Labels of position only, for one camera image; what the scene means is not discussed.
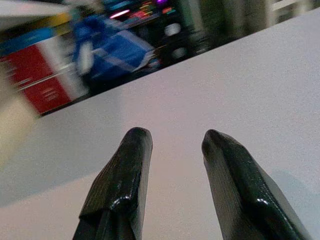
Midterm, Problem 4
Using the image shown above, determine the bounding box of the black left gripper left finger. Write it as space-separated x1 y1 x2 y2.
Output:
72 126 154 240

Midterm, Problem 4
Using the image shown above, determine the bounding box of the blue fabric bag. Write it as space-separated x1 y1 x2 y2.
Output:
71 15 157 80

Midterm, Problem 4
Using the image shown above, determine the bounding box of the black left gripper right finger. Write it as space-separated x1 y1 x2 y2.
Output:
201 128 313 240

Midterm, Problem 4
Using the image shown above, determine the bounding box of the white glass door cabinet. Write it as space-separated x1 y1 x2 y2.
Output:
264 0 320 24

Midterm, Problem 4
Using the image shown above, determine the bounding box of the black equipment rack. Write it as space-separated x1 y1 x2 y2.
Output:
103 0 216 65

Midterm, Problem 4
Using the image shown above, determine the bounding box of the red cardboard box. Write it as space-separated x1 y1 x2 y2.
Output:
0 44 60 87
18 74 77 116

